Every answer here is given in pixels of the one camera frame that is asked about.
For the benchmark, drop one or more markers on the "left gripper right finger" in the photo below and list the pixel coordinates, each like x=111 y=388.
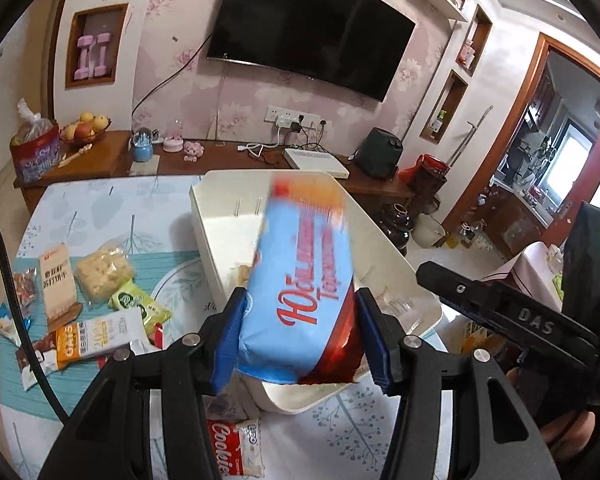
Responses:
x=493 y=434

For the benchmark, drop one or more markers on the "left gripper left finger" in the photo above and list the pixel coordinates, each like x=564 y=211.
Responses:
x=107 y=433

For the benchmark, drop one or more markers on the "red white cookies packet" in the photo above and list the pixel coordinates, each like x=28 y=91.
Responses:
x=237 y=447

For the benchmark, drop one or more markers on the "blue biscuit package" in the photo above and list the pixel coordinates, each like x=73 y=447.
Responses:
x=299 y=324

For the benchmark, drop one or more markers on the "small blue white snack packet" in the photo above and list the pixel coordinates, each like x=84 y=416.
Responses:
x=8 y=326

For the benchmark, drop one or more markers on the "orange white oats bar packet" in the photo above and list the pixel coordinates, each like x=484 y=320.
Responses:
x=97 y=336

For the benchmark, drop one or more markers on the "green snack packet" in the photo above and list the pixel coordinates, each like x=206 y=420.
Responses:
x=129 y=296

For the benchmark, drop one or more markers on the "beige paper snack box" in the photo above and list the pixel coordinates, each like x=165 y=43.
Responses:
x=60 y=298

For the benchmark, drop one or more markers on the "clear packet of nuts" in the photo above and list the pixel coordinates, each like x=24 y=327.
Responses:
x=25 y=285

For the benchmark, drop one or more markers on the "white bucket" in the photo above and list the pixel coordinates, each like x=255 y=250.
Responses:
x=427 y=231

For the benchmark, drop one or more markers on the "brown ceramic pot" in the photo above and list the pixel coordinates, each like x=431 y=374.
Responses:
x=397 y=224

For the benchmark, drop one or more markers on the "white plastic bin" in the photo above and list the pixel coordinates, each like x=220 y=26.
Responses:
x=227 y=208

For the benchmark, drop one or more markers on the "black air fryer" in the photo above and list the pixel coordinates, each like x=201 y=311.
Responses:
x=379 y=154

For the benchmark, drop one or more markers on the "wooden tv cabinet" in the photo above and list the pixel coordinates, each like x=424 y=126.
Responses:
x=110 y=158

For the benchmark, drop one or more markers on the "blue jar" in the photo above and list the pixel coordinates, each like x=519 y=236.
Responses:
x=141 y=145

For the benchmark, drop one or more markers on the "red gift bag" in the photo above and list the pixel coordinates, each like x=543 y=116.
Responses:
x=35 y=147

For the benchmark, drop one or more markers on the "fruit bowl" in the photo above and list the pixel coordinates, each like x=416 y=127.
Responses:
x=88 y=129

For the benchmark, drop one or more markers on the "white set-top box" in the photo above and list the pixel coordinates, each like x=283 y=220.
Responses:
x=315 y=161

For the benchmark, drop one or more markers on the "white power strip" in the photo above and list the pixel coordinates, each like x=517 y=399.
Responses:
x=283 y=117

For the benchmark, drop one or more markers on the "pink dumbbell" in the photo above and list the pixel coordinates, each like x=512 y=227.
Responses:
x=92 y=56

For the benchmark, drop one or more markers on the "black wall television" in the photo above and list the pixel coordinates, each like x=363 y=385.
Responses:
x=353 y=44

